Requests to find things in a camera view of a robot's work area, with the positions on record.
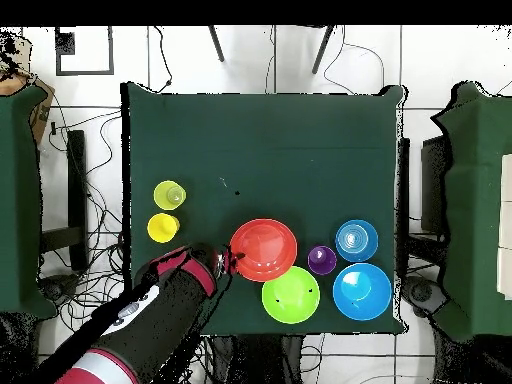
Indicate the purple cup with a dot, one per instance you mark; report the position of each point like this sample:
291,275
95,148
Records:
322,260

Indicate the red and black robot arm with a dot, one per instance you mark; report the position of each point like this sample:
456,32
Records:
160,320

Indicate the large blue bowl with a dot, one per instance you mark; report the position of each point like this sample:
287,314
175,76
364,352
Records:
362,292

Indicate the small blue bowl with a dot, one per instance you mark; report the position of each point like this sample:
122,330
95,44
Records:
356,240

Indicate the orange bowl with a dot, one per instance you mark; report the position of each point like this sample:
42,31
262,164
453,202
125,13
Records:
266,248

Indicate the black stand base with knob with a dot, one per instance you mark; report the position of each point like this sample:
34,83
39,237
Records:
56,290

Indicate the black square floor frame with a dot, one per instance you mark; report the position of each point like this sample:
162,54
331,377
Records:
64,43

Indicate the green bowl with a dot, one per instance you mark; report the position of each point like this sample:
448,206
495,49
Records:
292,300

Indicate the black box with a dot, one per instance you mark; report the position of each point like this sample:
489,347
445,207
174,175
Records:
434,180

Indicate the cardboard box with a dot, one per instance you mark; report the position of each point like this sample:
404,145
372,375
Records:
42,114

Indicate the dark green tablecloth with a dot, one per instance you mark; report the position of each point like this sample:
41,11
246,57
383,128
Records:
260,140

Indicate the black floor stand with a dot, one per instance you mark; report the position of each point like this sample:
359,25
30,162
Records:
78,200

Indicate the green cloth covered table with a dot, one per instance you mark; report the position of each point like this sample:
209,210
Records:
476,200
20,200

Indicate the black tripod leg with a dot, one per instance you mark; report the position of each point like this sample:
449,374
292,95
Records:
322,50
216,44

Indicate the yellow cup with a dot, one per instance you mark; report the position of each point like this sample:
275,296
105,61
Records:
162,228
169,195

